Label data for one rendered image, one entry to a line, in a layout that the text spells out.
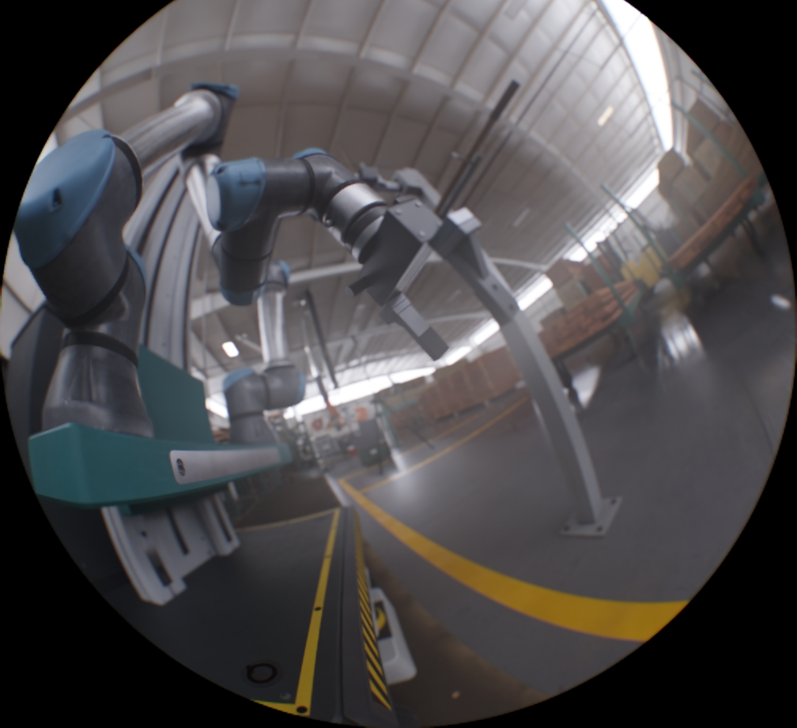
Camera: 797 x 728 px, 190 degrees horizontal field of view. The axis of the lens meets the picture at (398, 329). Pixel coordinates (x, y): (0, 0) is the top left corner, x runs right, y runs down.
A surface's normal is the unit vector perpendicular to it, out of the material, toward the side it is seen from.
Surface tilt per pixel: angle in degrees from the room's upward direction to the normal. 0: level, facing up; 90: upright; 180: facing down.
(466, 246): 113
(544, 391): 90
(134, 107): 173
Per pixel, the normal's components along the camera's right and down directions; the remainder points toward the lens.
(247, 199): 0.79, 0.51
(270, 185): 0.85, 0.31
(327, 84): 0.52, 0.81
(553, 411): -0.86, 0.19
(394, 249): -0.67, 0.57
